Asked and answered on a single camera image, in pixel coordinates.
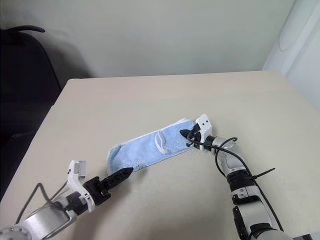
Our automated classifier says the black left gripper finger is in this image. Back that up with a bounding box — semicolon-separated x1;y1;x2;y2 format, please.
106;169;134;191
102;167;134;185

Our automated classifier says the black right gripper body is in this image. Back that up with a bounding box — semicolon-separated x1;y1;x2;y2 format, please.
186;125;205;150

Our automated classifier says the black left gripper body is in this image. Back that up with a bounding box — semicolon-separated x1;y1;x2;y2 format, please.
83;176;113;205

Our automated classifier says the light blue towel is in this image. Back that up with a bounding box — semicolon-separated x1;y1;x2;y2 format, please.
106;117;201;176

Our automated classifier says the black zip tie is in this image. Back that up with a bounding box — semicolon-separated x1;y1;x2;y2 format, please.
250;167;276;181

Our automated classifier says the black chair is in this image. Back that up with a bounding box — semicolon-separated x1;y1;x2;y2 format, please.
0;24;92;198

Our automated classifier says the white partition panel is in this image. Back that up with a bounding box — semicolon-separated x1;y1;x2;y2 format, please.
261;0;320;111

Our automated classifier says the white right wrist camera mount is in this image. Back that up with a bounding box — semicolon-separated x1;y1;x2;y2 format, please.
195;113;213;141

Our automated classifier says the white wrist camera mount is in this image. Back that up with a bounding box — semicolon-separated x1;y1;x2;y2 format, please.
65;159;95;213
195;113;213;141

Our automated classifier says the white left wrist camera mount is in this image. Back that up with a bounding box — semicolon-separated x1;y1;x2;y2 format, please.
65;159;95;213

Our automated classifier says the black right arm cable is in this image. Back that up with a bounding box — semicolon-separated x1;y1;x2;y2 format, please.
186;129;285;232

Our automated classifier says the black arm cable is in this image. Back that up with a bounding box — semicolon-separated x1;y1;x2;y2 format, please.
186;129;285;232
13;182;76;240

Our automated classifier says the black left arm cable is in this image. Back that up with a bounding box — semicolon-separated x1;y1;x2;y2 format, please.
13;182;76;240

